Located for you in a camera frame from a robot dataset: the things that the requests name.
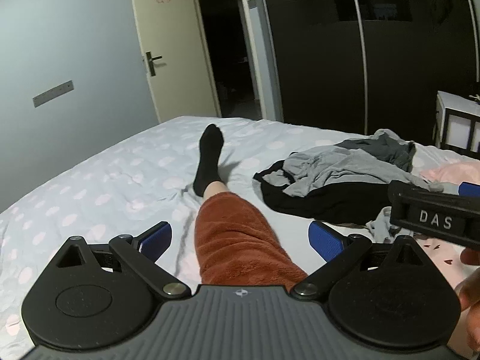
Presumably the white nightstand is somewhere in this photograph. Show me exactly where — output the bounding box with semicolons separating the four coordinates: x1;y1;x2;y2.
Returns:
433;90;480;157

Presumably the dark grey garment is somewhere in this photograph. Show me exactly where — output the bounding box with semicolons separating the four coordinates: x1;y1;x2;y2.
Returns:
337;129;418;172

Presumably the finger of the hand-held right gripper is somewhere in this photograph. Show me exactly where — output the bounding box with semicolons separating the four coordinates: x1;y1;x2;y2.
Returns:
458;182;480;198

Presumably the dark wardrobe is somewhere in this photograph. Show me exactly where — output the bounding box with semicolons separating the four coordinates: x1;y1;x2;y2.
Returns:
258;0;480;148

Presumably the pink cloth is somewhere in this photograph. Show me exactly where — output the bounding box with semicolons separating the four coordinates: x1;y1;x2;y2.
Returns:
419;160;480;187

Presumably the metal door handle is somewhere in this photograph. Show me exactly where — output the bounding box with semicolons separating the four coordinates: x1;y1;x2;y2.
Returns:
142;50;164;78

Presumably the person's black sock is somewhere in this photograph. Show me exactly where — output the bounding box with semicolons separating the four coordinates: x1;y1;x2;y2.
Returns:
193;123;226;198

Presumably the cream door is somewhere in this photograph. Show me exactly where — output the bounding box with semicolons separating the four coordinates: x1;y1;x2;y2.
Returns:
128;0;223;124

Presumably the person's right hand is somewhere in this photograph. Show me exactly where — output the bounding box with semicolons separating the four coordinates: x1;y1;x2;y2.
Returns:
458;248;480;312

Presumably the black and grey shirt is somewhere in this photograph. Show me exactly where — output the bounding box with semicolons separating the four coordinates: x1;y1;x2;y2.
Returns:
254;145;445;221

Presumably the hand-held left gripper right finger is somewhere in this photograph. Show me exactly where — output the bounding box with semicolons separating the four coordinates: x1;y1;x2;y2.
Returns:
292;220;434;301

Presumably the dotted bed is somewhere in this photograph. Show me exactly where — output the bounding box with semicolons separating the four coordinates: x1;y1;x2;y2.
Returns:
0;115;480;360

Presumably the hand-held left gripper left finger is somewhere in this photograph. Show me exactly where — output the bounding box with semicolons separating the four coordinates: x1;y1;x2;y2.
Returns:
49;222;192;301

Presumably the white printed cloth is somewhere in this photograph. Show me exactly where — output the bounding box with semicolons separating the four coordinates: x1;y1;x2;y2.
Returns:
410;232;467;295

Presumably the grey wall plate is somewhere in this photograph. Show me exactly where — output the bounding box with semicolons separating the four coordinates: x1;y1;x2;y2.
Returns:
32;80;75;109

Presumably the person's leg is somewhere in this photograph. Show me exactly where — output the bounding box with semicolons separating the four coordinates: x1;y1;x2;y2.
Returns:
202;181;230;200

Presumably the grey sock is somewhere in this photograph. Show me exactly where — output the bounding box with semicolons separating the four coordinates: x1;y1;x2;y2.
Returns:
365;206;395;243

